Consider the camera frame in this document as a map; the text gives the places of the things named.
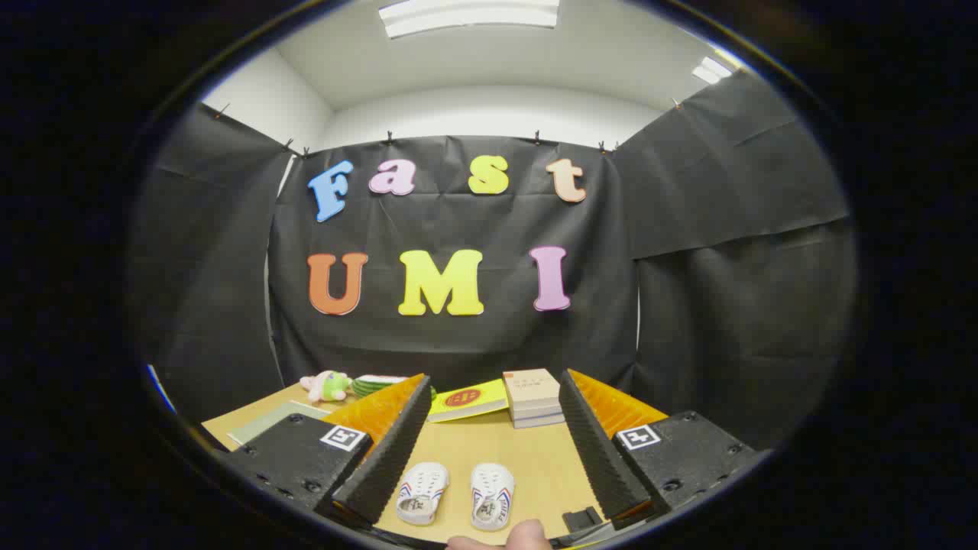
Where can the ceiling light panel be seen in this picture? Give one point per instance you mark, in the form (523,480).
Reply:
(470,15)
(712,70)

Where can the grey cover book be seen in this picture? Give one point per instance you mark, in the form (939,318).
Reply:
(541,422)

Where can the pink and green plush toy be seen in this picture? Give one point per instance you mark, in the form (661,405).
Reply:
(330,386)

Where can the yellow book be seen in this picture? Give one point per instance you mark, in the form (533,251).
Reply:
(466,399)

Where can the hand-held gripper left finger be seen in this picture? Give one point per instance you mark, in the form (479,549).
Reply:
(390,451)

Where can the green fabric storage box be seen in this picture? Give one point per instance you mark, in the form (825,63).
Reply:
(276,412)

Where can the white shoe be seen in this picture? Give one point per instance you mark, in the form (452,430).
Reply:
(493,493)
(422,489)

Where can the cream paperback book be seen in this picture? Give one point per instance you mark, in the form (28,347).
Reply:
(539,413)

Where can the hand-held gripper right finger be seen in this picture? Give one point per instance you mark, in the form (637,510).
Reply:
(596,443)

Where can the watermelon slice plush cushion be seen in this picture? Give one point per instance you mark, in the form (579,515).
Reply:
(370,386)

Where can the thick tan cover book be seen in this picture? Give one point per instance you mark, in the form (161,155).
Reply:
(531,388)

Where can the black table clamp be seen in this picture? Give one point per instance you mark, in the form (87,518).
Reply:
(582,519)

